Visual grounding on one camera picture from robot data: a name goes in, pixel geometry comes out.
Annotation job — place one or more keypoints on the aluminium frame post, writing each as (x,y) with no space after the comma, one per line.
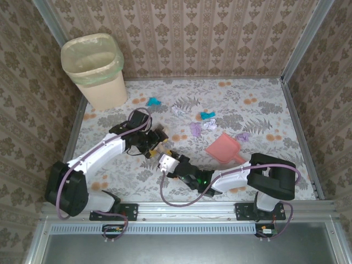
(49,19)
(308,38)

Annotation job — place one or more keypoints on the pink plastic dustpan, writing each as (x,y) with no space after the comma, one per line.
(222,149)

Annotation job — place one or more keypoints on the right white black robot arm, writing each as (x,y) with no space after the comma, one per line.
(233,178)

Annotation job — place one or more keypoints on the teal paper scrap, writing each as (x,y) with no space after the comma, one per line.
(206,115)
(152,102)

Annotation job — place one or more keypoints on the aluminium table side rail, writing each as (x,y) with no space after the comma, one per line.
(75,132)
(299,132)

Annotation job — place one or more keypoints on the aluminium mounting rail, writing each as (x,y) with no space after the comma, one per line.
(187,210)

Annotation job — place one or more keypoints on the small connector board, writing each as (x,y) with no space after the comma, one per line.
(266,231)
(112,229)

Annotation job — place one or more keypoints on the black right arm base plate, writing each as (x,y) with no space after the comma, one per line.
(242,211)

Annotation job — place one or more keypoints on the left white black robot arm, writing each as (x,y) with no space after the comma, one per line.
(104,148)

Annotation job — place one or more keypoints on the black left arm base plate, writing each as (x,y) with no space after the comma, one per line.
(132,211)

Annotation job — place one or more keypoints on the purple paper scrap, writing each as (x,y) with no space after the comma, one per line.
(242,136)
(195,129)

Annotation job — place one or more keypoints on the beige hand brush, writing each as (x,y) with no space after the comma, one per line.
(162,131)

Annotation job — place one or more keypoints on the green translucent bin liner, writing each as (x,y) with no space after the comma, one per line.
(115,68)

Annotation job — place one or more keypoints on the beige plastic waste bin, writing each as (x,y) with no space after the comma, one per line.
(104,93)

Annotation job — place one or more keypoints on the white paper scrap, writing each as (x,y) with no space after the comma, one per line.
(178,110)
(210,125)

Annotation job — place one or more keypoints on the grey steel panel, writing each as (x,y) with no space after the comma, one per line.
(178,250)

